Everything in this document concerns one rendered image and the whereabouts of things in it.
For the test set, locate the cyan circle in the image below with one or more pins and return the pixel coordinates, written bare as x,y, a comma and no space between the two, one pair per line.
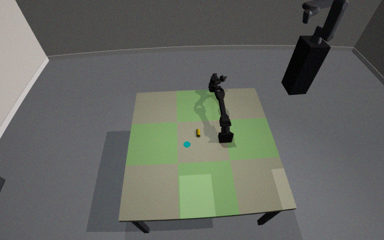
186,144

